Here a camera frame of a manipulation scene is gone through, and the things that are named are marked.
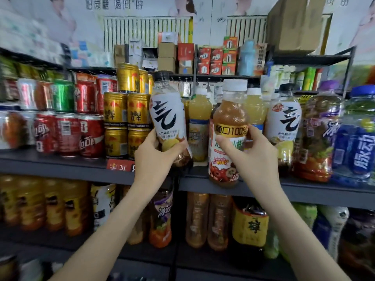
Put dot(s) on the person's right hand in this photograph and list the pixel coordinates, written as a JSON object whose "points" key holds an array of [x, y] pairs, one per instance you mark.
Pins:
{"points": [[261, 169]]}

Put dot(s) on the person's left hand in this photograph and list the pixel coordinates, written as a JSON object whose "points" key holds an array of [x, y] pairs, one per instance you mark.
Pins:
{"points": [[149, 169]]}

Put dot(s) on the white black brushstroke bottle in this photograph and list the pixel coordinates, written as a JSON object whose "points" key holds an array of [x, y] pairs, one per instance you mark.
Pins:
{"points": [[167, 117], [284, 125]]}

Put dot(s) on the purple label fruit drink bottle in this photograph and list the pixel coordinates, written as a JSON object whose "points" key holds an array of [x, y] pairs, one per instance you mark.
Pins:
{"points": [[161, 222], [319, 137]]}

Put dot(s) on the red fruit juice bottle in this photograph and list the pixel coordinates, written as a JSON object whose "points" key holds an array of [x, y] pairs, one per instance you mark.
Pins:
{"points": [[227, 125]]}

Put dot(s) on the yellow juice bottle blue label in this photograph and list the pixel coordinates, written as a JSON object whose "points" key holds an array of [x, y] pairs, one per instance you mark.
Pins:
{"points": [[256, 111], [200, 125]]}

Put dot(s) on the dark bottle yellow label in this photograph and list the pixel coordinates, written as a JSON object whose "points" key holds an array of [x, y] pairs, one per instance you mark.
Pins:
{"points": [[249, 228]]}

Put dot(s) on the stack of gold Red Bull cans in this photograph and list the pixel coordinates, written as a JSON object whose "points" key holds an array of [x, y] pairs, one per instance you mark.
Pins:
{"points": [[126, 114]]}

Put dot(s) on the amber tea bottle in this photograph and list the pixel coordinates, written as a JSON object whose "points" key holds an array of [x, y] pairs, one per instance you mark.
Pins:
{"points": [[220, 222], [144, 232], [197, 219]]}

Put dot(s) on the green drink bottle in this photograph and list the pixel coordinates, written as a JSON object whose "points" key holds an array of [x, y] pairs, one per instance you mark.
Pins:
{"points": [[306, 213]]}

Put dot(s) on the dark grey metal shelf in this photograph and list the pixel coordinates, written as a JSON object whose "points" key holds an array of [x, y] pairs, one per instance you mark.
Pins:
{"points": [[58, 165]]}

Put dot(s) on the group of red soda cans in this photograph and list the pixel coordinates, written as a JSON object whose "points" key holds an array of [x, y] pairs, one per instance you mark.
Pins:
{"points": [[64, 134]]}

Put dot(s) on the white blue drink bottle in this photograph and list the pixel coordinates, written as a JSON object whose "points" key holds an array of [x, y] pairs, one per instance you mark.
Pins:
{"points": [[333, 231]]}

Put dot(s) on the blue label sports drink bottle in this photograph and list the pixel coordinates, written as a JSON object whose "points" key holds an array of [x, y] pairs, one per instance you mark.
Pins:
{"points": [[354, 143]]}

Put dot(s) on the person's left forearm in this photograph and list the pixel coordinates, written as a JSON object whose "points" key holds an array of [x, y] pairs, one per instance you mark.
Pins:
{"points": [[105, 243]]}

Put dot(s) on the person's right forearm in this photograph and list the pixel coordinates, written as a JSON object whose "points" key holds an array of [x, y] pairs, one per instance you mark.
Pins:
{"points": [[304, 248]]}

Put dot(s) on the red price tag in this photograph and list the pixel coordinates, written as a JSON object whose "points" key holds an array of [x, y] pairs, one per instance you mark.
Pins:
{"points": [[120, 165]]}

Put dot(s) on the light blue plastic jug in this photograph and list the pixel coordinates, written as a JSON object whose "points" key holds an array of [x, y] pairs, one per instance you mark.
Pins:
{"points": [[246, 58]]}

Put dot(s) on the stack of red cartons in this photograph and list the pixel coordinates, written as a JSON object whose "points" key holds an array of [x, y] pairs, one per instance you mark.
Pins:
{"points": [[217, 61]]}

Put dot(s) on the white cardboard boxes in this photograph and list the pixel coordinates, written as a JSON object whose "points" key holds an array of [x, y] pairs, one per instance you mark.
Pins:
{"points": [[142, 52]]}

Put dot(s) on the small brown cardboard box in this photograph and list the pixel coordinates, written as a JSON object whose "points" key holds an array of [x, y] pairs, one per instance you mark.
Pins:
{"points": [[121, 54]]}

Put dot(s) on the large cardboard box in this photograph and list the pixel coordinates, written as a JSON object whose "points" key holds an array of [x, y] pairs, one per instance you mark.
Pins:
{"points": [[296, 23]]}

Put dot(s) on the row of hanging snack packets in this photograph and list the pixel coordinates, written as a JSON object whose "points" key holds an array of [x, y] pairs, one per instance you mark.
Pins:
{"points": [[23, 70]]}

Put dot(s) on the stack of white tissue packs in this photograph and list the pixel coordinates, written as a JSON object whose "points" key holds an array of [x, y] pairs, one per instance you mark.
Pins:
{"points": [[35, 43]]}

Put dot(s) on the white wall radiator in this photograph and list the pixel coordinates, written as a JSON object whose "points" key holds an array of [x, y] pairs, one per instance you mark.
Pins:
{"points": [[246, 29]]}

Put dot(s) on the wall poster with people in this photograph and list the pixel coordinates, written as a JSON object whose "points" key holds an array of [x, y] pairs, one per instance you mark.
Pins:
{"points": [[76, 14]]}

